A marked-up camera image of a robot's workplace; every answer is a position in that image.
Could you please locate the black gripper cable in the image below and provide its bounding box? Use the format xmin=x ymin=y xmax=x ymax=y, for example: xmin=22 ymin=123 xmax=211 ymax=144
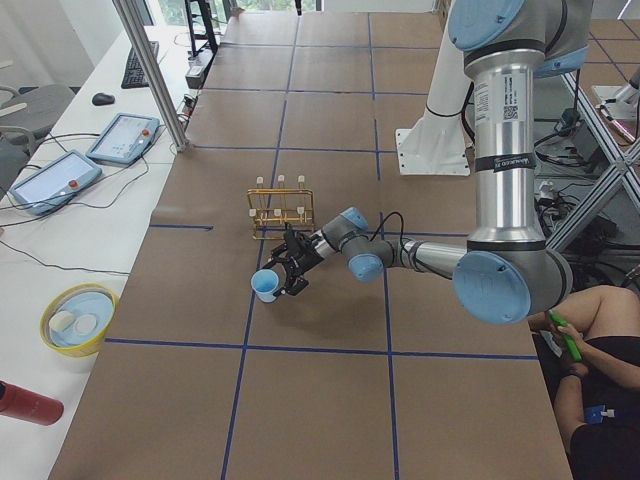
xmin=367 ymin=211 xmax=406 ymax=251

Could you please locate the light blue cup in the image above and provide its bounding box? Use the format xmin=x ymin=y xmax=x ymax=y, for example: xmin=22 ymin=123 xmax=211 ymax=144
xmin=250 ymin=269 xmax=280 ymax=303

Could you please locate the teach pendant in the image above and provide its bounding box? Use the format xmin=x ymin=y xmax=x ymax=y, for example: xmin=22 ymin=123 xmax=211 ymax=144
xmin=86 ymin=113 xmax=160 ymax=166
xmin=9 ymin=150 xmax=102 ymax=216

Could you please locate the yellow bowl with blue lid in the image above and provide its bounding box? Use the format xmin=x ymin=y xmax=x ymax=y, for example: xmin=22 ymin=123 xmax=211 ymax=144
xmin=39 ymin=283 xmax=119 ymax=358

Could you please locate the black computer mouse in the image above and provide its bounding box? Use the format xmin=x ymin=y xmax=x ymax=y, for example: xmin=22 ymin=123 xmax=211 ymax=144
xmin=91 ymin=92 xmax=115 ymax=106

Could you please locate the black keyboard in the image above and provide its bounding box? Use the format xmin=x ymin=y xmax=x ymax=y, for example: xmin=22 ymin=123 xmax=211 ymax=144
xmin=121 ymin=47 xmax=149 ymax=89

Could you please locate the aluminium frame post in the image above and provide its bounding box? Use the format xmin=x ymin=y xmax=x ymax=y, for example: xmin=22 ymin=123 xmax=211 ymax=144
xmin=114 ymin=0 xmax=189 ymax=152

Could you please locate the lower teach pendant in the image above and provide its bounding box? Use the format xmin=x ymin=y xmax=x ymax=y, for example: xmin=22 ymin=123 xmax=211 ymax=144
xmin=9 ymin=150 xmax=102 ymax=216

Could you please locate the green phone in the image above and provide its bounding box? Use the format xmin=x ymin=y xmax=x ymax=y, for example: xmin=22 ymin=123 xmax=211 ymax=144
xmin=549 ymin=310 xmax=583 ymax=362

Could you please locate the seated person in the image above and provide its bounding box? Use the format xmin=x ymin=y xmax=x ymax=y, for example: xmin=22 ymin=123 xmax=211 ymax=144
xmin=527 ymin=285 xmax=639 ymax=479

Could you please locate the upper teach pendant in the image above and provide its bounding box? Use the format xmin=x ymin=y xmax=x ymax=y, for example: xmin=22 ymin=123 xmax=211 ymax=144
xmin=86 ymin=113 xmax=160 ymax=166

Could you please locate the gold wire cup holder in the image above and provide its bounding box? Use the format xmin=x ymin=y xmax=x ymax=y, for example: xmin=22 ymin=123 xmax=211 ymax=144
xmin=246 ymin=175 xmax=316 ymax=240

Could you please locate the red cylinder bottle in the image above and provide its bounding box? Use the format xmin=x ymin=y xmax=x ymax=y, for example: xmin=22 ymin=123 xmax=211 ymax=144
xmin=1 ymin=381 xmax=64 ymax=426

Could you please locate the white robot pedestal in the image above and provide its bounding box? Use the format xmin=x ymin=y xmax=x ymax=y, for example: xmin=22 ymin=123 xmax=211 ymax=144
xmin=395 ymin=12 xmax=471 ymax=176

